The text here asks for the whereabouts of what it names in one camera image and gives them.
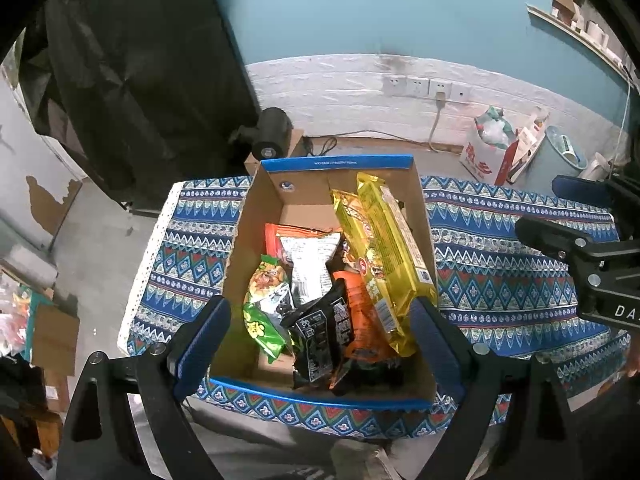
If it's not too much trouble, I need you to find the green peanut snack packet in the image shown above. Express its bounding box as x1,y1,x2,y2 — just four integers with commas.
242,254,297,364

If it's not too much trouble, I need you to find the red white bag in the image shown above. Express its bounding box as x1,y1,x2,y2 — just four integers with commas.
459,106,521,187

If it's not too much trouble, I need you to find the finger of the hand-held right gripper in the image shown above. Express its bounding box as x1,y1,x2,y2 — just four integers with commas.
551,174,640,226
515,215,640,311

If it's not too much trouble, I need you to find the black cable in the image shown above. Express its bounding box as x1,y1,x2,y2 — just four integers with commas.
302,136,338,158

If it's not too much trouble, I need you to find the white window ledge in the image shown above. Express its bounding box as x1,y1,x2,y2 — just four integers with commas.
526,4,631,78

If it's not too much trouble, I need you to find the black round device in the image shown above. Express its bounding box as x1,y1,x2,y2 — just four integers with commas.
229,107,293,161

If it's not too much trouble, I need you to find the flattened cardboard packaging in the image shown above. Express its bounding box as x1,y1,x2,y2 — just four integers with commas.
507,107,551,186

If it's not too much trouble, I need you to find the black white-print snack packet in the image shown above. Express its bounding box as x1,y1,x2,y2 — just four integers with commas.
280,280,357,392

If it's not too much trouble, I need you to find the blue cardboard box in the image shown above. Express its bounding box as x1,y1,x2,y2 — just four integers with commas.
207,154,441,412

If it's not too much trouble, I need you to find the thin white cable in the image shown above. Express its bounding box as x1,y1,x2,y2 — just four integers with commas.
602,62,633,168

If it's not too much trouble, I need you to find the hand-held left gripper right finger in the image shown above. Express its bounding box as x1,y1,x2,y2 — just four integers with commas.
407,296,586,480

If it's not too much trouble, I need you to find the black hanging cloth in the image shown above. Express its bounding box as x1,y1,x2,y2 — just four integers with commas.
20,0,263,216

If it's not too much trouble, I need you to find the silver white snack packet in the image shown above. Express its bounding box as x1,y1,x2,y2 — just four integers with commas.
278,234,342,311

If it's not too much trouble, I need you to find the long yellow snack packet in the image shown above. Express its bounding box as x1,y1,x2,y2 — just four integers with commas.
356,172,439,358

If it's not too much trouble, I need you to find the pile of colourful packaging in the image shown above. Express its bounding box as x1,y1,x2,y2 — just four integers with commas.
0,285,38,356

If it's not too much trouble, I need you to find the red orange snack packet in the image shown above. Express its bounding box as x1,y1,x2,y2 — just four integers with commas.
263,222,345,261

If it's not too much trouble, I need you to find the large brown cardboard box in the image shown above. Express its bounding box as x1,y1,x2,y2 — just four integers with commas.
30,302,81,378

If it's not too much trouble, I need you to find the flat brown cardboard box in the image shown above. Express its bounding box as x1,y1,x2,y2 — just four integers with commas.
42,370,71,413

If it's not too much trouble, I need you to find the yellow orange snack packet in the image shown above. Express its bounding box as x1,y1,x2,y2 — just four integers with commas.
331,188,383,281

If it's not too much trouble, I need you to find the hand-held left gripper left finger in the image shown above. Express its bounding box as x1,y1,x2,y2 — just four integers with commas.
56,296,233,480

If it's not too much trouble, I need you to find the white plug with cable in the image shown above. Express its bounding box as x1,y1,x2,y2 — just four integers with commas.
427,91,448,152

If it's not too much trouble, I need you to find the plain orange snack packet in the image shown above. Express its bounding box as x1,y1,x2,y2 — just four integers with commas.
327,270,403,392

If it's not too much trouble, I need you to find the blue patterned cloth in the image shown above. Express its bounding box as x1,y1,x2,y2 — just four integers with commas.
117,175,633,441

